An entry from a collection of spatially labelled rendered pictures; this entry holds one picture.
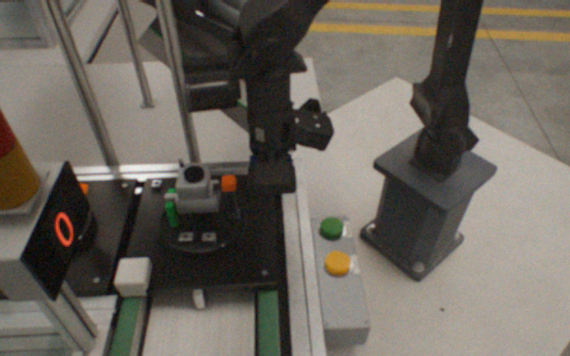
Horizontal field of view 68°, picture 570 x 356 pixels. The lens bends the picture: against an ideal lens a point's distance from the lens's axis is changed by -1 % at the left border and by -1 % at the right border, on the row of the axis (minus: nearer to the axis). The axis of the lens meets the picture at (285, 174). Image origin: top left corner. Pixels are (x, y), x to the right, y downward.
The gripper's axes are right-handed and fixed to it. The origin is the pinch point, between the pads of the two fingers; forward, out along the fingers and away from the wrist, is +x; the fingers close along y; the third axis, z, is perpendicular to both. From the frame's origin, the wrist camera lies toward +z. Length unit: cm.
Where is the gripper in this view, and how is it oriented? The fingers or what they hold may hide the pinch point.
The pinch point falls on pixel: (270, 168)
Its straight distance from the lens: 63.8
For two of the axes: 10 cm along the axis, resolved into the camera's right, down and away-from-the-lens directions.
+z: 10.0, -0.4, 0.4
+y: -0.6, -7.0, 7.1
